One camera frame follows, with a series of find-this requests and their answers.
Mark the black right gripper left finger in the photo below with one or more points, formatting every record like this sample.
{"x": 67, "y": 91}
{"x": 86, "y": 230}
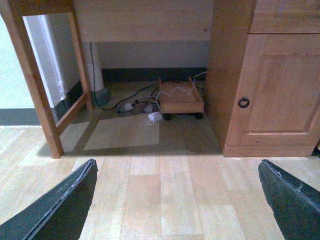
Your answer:
{"x": 59, "y": 214}

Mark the white vertical pipe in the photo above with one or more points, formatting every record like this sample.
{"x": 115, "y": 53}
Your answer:
{"x": 93, "y": 65}

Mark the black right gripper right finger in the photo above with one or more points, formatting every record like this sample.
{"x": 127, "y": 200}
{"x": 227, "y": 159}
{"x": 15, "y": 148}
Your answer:
{"x": 295, "y": 204}

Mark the wooden rolling cpu stand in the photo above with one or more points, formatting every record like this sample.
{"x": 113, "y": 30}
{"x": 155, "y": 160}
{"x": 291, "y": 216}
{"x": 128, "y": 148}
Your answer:
{"x": 179, "y": 98}

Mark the black ring door handle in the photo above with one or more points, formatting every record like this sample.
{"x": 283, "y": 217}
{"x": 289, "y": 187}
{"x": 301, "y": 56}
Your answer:
{"x": 244, "y": 102}

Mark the wooden desk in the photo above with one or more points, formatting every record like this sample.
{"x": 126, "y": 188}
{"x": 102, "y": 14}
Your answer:
{"x": 265, "y": 50}

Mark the white power adapter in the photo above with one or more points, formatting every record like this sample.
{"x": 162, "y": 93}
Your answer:
{"x": 155, "y": 117}

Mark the power strip with plugs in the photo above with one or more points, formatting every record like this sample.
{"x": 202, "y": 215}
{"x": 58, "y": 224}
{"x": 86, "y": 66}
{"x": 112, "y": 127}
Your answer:
{"x": 137, "y": 107}

